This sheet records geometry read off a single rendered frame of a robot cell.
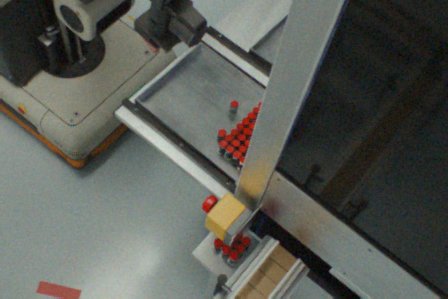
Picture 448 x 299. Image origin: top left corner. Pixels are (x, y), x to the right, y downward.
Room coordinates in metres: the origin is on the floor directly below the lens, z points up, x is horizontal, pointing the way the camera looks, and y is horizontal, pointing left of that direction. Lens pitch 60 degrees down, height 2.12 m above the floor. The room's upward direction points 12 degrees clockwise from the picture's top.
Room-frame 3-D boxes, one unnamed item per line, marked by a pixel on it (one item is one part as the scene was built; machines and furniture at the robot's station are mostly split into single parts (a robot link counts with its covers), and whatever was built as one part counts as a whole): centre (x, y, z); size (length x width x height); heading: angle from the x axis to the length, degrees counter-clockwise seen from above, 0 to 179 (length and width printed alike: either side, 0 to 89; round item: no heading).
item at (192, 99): (0.77, 0.03, 0.90); 0.34 x 0.26 x 0.04; 60
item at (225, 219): (0.44, -0.05, 1.00); 0.08 x 0.07 x 0.07; 60
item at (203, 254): (0.41, -0.07, 0.87); 0.14 x 0.13 x 0.02; 60
